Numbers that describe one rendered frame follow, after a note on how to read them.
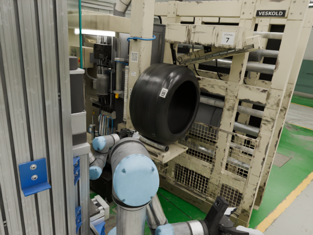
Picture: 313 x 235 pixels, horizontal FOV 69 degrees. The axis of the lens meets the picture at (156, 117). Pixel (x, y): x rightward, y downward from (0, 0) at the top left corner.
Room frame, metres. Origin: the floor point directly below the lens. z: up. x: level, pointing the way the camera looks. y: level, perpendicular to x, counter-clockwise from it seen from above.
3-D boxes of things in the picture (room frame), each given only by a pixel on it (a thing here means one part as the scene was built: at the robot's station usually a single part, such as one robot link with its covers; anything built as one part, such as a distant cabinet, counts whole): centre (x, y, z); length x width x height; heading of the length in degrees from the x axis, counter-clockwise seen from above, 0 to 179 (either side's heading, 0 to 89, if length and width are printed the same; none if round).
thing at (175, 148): (1.72, -0.04, 0.80); 0.37 x 0.36 x 0.02; 143
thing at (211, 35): (1.88, -0.32, 1.71); 0.61 x 0.25 x 0.15; 53
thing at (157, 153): (1.61, 0.04, 0.83); 0.36 x 0.09 x 0.06; 53
